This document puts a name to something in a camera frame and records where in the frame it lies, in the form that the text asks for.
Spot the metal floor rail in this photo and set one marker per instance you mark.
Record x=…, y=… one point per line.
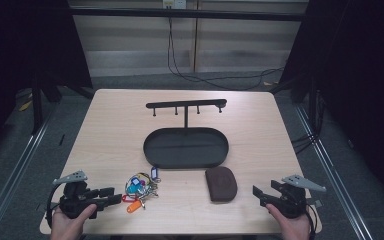
x=16, y=170
x=333, y=173

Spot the black curtain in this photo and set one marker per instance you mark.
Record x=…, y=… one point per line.
x=360, y=83
x=23, y=46

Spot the brown zip pouch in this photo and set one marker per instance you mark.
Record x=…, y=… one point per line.
x=220, y=183

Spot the yellow tape strip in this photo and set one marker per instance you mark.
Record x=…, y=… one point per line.
x=25, y=106

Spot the person's left hand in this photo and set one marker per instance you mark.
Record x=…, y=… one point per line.
x=68, y=228

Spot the black horizontal frame bar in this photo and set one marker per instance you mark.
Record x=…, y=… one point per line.
x=180, y=14

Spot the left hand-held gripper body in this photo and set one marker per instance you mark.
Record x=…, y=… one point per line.
x=75, y=201

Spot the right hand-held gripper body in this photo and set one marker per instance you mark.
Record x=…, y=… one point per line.
x=293, y=201

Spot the bunch of keys with coloured tags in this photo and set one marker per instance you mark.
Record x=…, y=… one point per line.
x=136, y=190

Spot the white wall socket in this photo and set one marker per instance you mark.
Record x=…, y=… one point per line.
x=174, y=3

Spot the black tray with hook stand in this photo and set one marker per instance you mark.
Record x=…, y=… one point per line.
x=186, y=148

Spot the person's right hand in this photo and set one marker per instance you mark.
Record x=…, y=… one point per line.
x=295, y=230

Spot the black metal stand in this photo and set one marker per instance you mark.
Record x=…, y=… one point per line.
x=37, y=106

